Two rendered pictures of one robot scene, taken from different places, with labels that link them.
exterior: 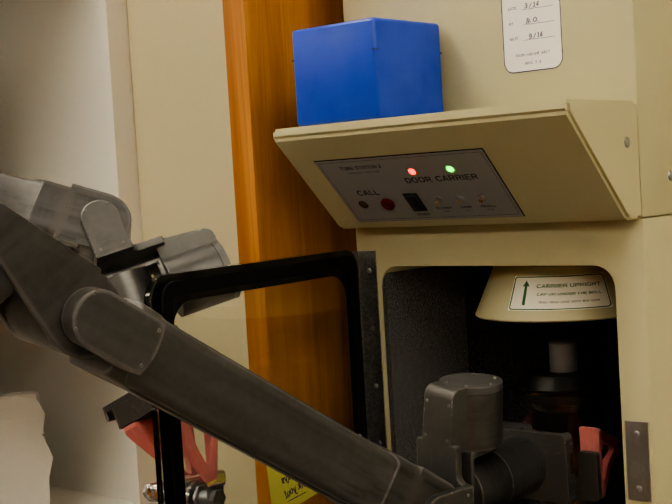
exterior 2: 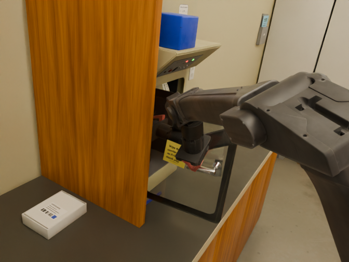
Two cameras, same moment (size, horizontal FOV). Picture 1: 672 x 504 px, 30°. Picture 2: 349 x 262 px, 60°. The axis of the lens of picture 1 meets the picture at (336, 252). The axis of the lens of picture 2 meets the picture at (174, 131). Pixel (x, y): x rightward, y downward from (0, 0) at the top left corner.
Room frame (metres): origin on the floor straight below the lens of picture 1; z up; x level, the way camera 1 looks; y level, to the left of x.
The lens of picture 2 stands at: (1.35, 0.87, 1.65)
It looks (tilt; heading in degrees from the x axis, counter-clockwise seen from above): 24 degrees down; 257
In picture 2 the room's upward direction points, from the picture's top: 7 degrees clockwise
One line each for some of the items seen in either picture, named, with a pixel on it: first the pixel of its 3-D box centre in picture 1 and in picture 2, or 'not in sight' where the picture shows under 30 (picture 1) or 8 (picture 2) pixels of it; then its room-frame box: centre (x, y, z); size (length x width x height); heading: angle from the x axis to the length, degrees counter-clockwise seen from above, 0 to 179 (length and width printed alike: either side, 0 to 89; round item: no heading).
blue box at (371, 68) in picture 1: (368, 75); (174, 30); (1.18, -0.04, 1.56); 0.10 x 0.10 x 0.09; 49
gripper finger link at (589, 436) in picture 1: (580, 454); not in sight; (1.19, -0.22, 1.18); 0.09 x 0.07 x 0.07; 139
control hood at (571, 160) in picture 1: (447, 171); (184, 60); (1.13, -0.10, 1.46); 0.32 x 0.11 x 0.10; 49
